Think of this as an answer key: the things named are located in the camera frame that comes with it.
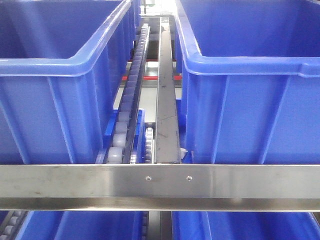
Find white roller track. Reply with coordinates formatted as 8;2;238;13
106;23;150;164

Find steel divider rail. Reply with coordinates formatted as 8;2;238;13
154;16;182;164

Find blue bin lower left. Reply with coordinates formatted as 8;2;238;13
16;211;146;240

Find steel front crossbar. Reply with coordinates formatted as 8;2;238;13
0;164;320;212

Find blue bin lower right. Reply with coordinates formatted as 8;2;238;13
172;211;320;240

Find blue bin upper left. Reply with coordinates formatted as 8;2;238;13
0;0;135;165

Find blue bin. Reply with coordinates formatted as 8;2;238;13
172;211;320;240
175;0;320;164
0;0;135;165
16;211;146;240

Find blue bin upper right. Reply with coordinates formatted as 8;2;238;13
175;0;320;164

